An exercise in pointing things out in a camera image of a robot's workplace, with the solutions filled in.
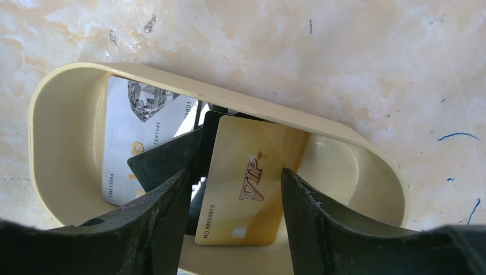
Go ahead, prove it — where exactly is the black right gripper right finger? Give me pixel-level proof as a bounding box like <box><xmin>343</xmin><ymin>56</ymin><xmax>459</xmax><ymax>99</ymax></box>
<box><xmin>281</xmin><ymin>168</ymin><xmax>485</xmax><ymax>274</ymax></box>

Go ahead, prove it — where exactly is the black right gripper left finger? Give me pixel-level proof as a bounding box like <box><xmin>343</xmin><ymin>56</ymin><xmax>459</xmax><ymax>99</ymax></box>
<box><xmin>1</xmin><ymin>169</ymin><xmax>191</xmax><ymax>274</ymax></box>

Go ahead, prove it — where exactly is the beige oval tray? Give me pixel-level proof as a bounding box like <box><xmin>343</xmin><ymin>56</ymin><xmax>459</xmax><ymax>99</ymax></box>
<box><xmin>29</xmin><ymin>62</ymin><xmax>406</xmax><ymax>274</ymax></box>

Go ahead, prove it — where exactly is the silver VIP card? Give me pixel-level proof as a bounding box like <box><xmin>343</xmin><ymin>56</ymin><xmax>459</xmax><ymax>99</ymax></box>
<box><xmin>102</xmin><ymin>76</ymin><xmax>199</xmax><ymax>206</ymax></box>

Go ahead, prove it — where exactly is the gold VIP card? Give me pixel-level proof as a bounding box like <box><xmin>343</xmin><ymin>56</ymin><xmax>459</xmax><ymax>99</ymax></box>
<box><xmin>195</xmin><ymin>115</ymin><xmax>310</xmax><ymax>246</ymax></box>

